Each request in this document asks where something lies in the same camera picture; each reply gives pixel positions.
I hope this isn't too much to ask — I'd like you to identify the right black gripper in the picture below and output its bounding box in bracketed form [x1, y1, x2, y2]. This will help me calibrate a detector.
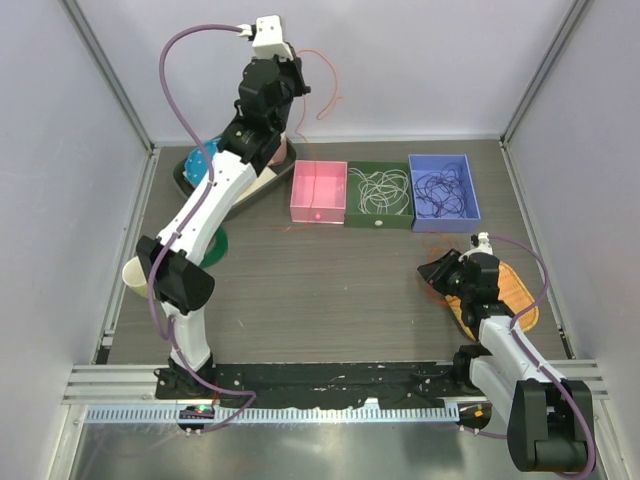
[418, 248, 474, 301]

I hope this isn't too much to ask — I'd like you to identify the blue plastic box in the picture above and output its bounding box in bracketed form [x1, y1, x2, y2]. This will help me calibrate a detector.
[408, 154, 481, 233]

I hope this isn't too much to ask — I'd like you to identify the white thin cable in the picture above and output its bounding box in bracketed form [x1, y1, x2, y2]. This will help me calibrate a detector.
[348, 167, 412, 217]

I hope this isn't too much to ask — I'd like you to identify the green plastic box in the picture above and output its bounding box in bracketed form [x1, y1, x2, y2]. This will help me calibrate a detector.
[344, 161, 415, 229]

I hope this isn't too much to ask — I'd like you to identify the pink plastic box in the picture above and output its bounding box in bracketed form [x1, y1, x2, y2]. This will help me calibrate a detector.
[289, 160, 347, 225]

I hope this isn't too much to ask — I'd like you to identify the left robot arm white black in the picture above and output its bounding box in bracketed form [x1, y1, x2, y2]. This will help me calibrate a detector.
[136, 56, 310, 399]

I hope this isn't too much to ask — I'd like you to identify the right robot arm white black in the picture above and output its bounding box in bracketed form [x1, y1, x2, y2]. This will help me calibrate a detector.
[417, 249, 596, 479]

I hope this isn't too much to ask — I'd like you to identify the pink mug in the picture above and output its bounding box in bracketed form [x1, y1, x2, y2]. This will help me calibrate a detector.
[267, 133, 287, 167]

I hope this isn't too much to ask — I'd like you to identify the orange woven mat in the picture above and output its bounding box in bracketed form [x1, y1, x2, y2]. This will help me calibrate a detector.
[442, 262, 540, 341]

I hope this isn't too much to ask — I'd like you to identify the beige square board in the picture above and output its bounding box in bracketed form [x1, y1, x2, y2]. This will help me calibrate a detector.
[238, 167, 277, 202]

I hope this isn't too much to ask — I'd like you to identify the blue dotted plate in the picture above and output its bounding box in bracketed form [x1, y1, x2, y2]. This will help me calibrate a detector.
[183, 137, 220, 188]

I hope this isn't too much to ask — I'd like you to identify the dark green serving tray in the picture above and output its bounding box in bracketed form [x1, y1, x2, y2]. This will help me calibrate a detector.
[172, 137, 296, 220]

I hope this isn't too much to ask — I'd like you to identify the green tape roll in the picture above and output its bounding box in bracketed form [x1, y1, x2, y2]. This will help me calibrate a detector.
[199, 226, 229, 269]

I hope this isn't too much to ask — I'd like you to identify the yellow mug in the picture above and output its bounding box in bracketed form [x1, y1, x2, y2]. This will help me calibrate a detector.
[121, 256, 148, 298]

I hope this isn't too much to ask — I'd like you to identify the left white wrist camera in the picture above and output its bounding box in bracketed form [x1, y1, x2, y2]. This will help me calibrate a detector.
[238, 15, 294, 62]

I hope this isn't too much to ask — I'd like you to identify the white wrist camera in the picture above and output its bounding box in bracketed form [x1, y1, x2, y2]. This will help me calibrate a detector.
[238, 15, 294, 62]
[459, 232, 494, 262]

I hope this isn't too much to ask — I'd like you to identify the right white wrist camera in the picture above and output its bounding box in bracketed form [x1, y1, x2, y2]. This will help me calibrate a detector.
[459, 232, 494, 262]

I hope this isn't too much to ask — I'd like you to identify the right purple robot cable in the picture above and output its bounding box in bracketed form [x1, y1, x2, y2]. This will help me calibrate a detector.
[489, 233, 599, 474]

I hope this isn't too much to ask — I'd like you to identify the white slotted cable duct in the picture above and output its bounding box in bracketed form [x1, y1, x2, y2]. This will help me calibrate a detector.
[85, 403, 459, 425]

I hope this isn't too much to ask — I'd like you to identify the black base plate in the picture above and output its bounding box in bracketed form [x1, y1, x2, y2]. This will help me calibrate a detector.
[154, 361, 481, 410]

